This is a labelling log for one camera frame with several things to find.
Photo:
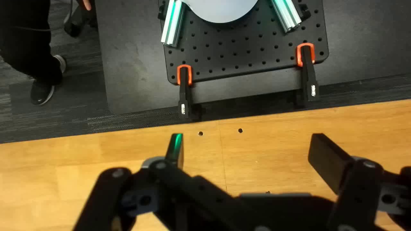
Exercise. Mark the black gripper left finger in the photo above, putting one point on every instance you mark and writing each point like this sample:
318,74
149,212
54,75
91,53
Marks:
128,201

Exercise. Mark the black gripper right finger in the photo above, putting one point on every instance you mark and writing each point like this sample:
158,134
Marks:
359,193

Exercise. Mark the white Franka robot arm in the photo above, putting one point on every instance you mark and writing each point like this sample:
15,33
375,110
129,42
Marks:
219,10

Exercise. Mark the orange black bar clamp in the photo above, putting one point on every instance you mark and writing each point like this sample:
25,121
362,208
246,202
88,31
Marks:
307,72
183,92

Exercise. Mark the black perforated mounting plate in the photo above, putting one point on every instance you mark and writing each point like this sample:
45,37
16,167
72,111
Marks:
248,52

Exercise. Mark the aluminium extrusion bar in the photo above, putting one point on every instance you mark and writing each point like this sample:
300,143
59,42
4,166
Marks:
172,24
285,15

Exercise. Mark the person in black trousers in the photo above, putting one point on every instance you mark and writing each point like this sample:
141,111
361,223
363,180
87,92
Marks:
25,43

